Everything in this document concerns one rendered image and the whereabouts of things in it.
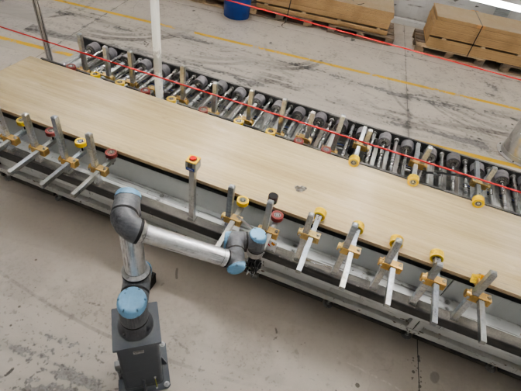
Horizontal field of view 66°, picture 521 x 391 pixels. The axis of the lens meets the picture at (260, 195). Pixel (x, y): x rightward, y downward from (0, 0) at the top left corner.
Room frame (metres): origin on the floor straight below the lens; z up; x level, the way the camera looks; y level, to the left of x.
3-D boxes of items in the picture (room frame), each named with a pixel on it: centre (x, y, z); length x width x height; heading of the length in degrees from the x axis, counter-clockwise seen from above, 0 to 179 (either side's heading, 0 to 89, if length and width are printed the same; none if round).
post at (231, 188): (1.75, 0.18, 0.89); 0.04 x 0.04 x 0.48; 76
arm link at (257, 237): (1.35, -0.02, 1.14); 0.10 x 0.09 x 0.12; 103
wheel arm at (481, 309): (1.29, -1.30, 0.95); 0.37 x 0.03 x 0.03; 166
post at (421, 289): (1.46, -1.04, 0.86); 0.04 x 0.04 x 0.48; 76
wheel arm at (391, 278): (1.47, -0.83, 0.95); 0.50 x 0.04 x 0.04; 166
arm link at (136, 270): (1.22, 0.59, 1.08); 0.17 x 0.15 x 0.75; 13
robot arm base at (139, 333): (1.04, 0.56, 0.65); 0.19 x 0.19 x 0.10
